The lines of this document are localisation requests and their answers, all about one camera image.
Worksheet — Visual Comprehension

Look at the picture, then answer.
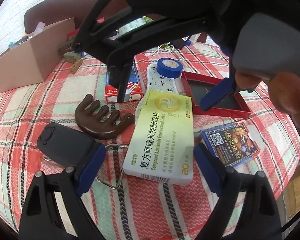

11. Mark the dark playing card box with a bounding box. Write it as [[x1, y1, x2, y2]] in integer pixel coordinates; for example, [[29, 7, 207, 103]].
[[200, 122, 263, 167]]

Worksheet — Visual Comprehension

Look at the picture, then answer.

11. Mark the yellow-green medicine box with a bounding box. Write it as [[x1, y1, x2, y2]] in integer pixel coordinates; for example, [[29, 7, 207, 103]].
[[123, 90, 194, 186]]

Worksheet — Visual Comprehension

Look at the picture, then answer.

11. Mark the person right hand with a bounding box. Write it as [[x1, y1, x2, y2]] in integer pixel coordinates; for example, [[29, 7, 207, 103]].
[[235, 69, 300, 133]]

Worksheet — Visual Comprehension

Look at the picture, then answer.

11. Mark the clear patterned tape roll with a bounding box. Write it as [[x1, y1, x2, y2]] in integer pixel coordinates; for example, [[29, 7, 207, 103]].
[[117, 16, 152, 37]]

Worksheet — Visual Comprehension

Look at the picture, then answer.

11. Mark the red shallow box tray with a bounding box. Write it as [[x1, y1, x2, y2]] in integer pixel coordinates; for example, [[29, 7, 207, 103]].
[[181, 72, 251, 119]]

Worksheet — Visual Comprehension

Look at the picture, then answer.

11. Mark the red blue card box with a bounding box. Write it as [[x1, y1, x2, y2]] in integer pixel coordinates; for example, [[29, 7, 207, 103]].
[[104, 66, 143, 103]]

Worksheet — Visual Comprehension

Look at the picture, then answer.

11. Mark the olive green small block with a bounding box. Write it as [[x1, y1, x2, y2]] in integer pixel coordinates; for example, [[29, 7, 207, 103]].
[[63, 51, 81, 63]]

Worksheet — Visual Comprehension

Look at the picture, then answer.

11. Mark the blue tape roll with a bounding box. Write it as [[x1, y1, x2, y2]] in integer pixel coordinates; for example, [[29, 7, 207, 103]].
[[157, 58, 183, 79]]

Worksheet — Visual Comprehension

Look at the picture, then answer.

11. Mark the red checkered tablecloth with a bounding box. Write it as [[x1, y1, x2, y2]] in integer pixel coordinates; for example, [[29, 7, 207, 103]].
[[0, 41, 300, 240]]

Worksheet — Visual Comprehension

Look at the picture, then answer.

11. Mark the dark red wooden chair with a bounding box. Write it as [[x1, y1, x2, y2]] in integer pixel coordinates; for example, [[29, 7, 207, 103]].
[[24, 0, 131, 34]]

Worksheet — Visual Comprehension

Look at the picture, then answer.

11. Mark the brown wooden comb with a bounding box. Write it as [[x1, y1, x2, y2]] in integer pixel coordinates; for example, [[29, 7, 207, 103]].
[[75, 94, 135, 140]]

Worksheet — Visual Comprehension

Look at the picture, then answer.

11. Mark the large cardboard storage box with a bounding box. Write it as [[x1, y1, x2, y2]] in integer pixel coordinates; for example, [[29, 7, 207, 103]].
[[0, 18, 75, 93]]

